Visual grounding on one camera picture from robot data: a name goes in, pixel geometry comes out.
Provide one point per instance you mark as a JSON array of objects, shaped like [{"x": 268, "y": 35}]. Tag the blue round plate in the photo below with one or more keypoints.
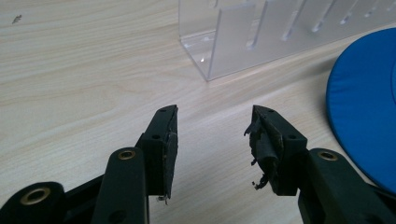
[{"x": 364, "y": 105}]

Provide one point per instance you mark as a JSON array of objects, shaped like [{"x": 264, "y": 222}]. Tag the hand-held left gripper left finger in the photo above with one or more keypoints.
[{"x": 158, "y": 146}]

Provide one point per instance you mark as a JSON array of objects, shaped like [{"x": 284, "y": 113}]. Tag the clear acrylic slotted rack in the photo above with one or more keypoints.
[{"x": 249, "y": 34}]

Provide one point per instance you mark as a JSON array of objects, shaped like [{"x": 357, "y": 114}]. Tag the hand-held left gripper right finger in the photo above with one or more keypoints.
[{"x": 289, "y": 155}]

